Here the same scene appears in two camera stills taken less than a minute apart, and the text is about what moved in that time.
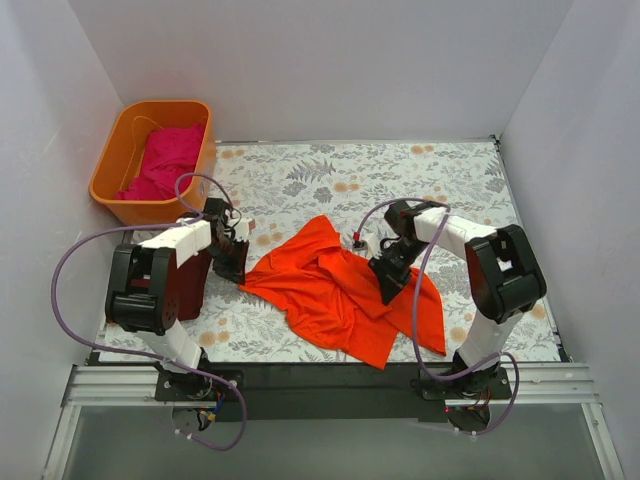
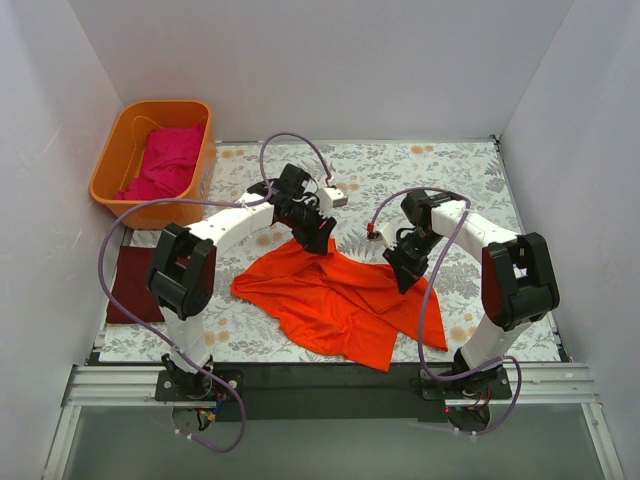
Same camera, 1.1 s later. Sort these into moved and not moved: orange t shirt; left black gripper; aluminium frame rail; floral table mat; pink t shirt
Moved: orange t shirt; left black gripper
Not moved: pink t shirt; floral table mat; aluminium frame rail
